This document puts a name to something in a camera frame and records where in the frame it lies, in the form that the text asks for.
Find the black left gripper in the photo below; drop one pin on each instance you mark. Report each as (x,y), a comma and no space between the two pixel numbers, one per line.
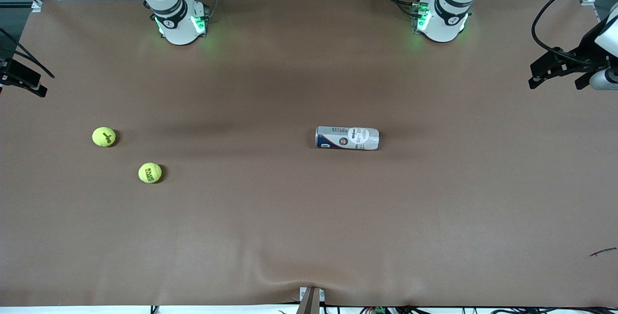
(585,51)

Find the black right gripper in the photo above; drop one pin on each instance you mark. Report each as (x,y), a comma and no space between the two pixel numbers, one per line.
(19,75)

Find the yellow tennis ball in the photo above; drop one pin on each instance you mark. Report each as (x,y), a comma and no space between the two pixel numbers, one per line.
(150,173)
(104,136)

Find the Wilson tennis ball can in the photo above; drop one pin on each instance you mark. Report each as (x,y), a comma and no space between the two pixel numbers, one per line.
(347,138)

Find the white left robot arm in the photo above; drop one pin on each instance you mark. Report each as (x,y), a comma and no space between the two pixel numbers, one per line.
(444,24)

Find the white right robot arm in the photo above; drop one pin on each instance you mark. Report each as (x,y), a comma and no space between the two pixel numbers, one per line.
(176,24)

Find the brown table mat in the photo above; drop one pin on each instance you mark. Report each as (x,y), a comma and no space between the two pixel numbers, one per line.
(309,217)

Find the small green connector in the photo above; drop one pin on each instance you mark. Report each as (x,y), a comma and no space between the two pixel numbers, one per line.
(379,310)

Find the perforated metal side rail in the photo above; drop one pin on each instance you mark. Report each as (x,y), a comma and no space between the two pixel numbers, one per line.
(596,12)

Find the camera mount post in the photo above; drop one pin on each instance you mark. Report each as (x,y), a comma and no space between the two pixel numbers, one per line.
(310,300)

